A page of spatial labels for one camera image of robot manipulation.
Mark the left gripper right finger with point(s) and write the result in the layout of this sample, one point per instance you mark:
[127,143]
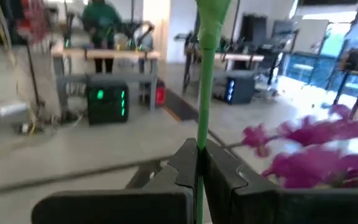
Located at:
[259,208]

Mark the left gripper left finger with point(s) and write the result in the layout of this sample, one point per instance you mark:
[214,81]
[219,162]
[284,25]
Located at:
[120,208]

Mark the purple flower spray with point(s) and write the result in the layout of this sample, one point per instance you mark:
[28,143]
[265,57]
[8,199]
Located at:
[315,168]

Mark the pale green tulip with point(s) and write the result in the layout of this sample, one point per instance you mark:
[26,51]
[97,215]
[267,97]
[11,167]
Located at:
[205,93]

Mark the black tower green lights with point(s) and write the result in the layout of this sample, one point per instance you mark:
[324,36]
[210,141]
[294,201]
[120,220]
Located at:
[107,105]

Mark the black floor mat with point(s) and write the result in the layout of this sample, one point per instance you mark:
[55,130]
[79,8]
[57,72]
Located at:
[180,107]

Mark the black tower blue lights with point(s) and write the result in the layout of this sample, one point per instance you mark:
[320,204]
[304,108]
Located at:
[242,90]

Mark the red and black device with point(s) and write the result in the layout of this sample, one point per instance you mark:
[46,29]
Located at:
[161,95]

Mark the person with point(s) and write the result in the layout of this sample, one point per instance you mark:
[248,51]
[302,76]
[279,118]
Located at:
[101,21]

